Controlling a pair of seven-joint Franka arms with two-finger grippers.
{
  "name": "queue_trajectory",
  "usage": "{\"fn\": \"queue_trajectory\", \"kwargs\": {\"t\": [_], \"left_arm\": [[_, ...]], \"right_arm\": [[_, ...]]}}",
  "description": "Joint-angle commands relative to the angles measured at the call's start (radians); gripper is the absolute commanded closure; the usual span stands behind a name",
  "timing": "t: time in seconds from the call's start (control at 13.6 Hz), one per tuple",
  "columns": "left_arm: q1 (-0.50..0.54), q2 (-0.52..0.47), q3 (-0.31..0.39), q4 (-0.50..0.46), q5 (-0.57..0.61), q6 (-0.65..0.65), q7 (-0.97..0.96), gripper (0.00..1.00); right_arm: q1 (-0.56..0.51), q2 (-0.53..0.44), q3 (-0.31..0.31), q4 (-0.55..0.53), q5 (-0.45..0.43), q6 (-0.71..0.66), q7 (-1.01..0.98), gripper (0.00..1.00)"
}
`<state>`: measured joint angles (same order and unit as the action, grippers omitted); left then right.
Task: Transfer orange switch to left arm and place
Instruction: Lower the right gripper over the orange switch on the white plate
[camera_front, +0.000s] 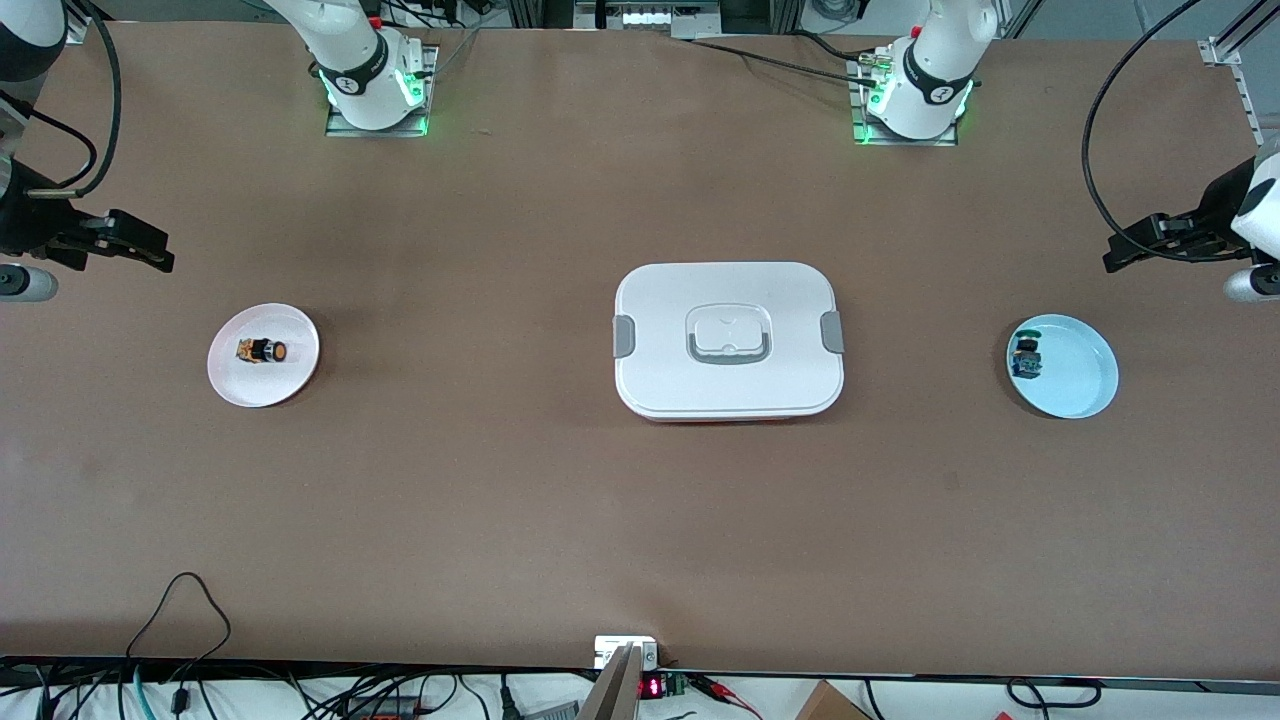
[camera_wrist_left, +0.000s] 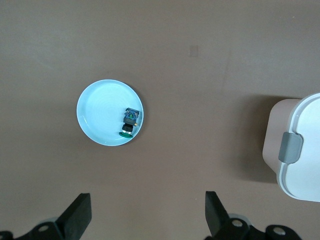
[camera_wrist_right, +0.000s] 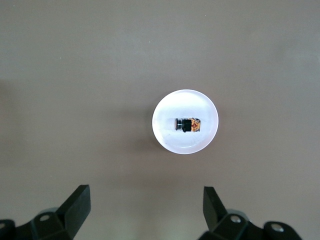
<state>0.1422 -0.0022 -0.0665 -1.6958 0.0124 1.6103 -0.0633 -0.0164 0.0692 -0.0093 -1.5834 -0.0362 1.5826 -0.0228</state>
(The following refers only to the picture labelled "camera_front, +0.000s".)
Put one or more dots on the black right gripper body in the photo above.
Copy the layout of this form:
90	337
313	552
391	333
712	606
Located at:
22	222

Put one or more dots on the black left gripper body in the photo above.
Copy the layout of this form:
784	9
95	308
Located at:
1218	212

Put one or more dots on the orange push-button switch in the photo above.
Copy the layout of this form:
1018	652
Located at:
262	351

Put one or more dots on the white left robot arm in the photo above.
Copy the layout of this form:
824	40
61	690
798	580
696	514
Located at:
930	80

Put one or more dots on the light blue round plate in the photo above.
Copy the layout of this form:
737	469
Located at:
1078	370

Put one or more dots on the pink round plate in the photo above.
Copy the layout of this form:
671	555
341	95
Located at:
285	375

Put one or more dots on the white lunch box grey clips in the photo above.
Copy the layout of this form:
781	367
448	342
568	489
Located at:
730	385

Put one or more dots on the white power strip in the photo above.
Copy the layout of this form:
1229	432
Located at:
650	17

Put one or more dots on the brown cardboard box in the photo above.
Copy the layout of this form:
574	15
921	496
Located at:
830	703

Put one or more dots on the red and black clip leads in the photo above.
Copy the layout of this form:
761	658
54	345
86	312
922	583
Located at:
725	692

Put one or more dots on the red digit display board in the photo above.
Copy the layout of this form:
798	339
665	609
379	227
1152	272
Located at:
652	687

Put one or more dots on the aluminium frame profile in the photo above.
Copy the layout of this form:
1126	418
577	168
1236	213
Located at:
1245	100

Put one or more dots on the green push-button switch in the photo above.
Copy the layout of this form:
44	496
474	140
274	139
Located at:
1026	355

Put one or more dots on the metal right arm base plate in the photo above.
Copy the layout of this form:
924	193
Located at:
345	128

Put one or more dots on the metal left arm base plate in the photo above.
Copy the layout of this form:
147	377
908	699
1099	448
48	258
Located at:
868	138

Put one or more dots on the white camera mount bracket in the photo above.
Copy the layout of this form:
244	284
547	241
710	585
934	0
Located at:
610	648

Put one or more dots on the grey slanted metal post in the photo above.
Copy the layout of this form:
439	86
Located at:
612	690

